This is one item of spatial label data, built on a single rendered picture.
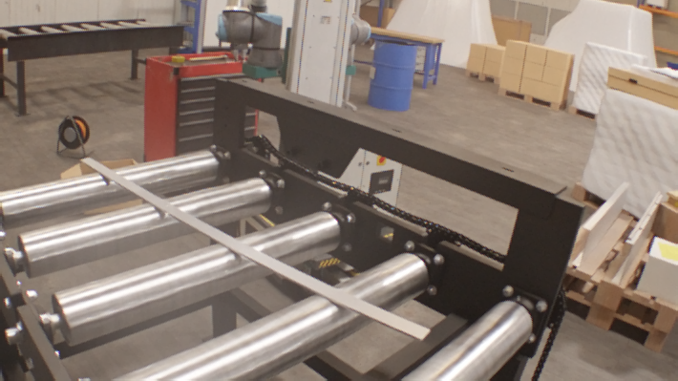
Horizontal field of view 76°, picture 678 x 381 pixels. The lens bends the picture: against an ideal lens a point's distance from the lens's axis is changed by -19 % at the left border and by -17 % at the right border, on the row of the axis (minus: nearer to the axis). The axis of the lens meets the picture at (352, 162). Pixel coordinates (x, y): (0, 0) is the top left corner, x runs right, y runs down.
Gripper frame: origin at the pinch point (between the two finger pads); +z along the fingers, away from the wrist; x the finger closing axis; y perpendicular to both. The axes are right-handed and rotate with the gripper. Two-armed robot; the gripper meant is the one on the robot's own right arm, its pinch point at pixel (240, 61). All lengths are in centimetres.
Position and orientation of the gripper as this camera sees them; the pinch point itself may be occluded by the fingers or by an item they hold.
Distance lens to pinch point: 370.8
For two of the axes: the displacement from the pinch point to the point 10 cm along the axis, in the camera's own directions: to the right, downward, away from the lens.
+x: 6.6, -1.7, 7.3
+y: 7.5, 0.9, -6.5
